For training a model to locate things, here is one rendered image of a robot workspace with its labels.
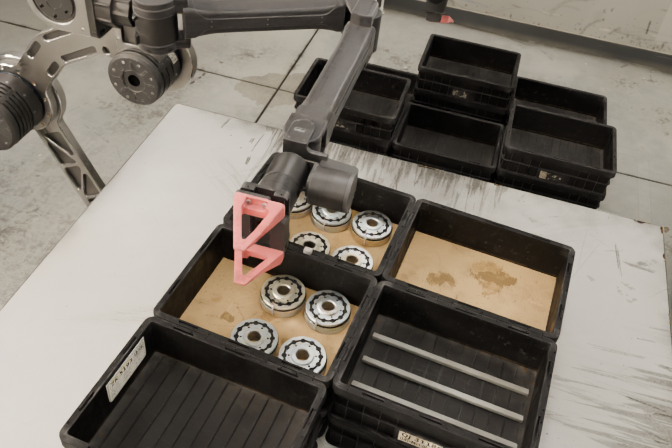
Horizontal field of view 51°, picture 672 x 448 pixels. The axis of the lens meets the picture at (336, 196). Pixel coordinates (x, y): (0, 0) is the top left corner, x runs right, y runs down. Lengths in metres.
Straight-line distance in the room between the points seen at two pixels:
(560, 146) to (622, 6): 1.80
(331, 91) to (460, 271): 0.77
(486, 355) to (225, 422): 0.59
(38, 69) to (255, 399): 1.11
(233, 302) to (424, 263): 0.48
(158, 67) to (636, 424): 1.39
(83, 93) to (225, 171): 1.74
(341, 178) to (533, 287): 0.93
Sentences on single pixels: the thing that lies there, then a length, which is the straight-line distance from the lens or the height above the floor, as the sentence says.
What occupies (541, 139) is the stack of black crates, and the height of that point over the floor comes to 0.49.
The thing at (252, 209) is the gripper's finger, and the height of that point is 1.49.
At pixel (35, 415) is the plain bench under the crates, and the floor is 0.70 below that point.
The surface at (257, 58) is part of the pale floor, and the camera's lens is 4.02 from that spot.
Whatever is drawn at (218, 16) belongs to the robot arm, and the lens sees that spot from 1.34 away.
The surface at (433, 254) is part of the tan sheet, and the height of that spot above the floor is 0.83.
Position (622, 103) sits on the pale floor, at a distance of 4.25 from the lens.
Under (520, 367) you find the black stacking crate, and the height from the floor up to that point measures 0.83.
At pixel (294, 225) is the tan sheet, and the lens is 1.81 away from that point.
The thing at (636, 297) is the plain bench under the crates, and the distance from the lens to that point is 2.09.
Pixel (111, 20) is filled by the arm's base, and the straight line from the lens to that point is 1.40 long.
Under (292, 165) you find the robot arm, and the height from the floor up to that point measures 1.48.
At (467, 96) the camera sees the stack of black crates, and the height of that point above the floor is 0.51.
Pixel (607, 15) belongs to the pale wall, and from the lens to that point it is 4.55.
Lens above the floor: 2.11
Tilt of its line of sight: 42 degrees down
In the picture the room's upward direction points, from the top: 7 degrees clockwise
